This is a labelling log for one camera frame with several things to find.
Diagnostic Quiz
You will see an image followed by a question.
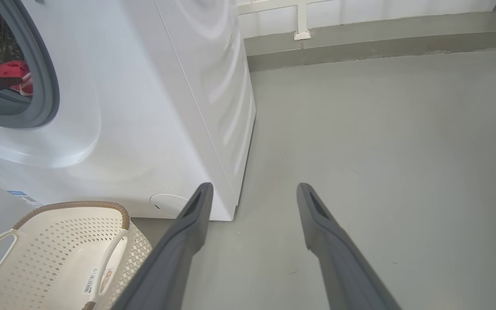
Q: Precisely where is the cream perforated basket brown rim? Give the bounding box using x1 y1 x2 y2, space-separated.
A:
0 201 153 310

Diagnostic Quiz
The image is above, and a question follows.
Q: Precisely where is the red cloth garment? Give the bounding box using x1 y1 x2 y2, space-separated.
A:
0 60 34 96

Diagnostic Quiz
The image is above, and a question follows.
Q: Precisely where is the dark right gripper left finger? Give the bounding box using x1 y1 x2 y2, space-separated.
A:
112 182 214 310

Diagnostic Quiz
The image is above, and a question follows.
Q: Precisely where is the blue energy label sticker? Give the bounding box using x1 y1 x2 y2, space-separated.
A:
7 191 44 208

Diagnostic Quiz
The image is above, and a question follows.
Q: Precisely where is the white front-load washing machine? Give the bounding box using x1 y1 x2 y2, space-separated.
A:
0 0 257 222

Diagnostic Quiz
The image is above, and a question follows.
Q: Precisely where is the white barcode label sticker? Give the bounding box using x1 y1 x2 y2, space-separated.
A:
82 267 115 295

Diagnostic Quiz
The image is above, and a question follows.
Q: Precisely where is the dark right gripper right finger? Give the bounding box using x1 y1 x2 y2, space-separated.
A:
296 183 403 310

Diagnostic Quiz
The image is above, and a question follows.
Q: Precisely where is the round white filter cover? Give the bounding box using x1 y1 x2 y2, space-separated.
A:
150 193 189 218

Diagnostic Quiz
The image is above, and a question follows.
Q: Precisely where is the white metal rail frame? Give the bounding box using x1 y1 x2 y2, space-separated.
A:
236 0 496 41

